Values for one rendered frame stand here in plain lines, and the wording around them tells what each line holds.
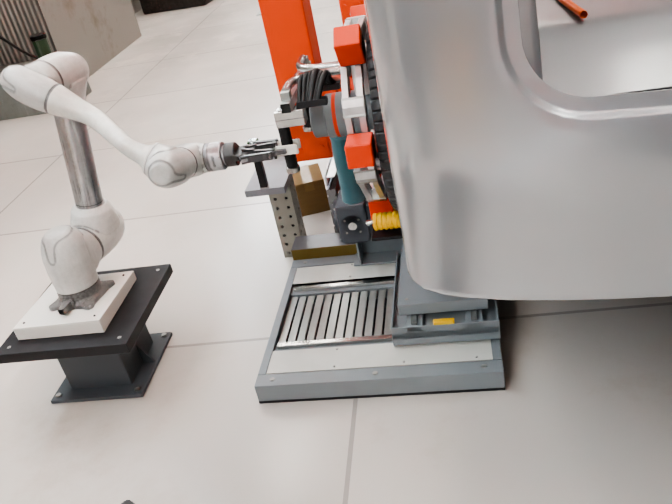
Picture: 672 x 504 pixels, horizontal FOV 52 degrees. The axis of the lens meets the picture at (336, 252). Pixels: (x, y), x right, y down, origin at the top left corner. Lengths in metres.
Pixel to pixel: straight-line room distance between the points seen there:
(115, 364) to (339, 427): 0.89
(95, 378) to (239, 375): 0.55
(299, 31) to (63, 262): 1.17
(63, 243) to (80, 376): 0.54
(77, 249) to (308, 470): 1.11
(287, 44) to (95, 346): 1.28
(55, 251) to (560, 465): 1.76
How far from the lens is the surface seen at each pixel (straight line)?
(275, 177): 2.93
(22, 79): 2.42
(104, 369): 2.74
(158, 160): 2.04
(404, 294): 2.42
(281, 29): 2.67
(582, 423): 2.25
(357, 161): 1.93
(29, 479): 2.61
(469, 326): 2.36
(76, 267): 2.59
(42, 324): 2.65
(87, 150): 2.63
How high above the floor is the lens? 1.60
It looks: 30 degrees down
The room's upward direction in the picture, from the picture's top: 12 degrees counter-clockwise
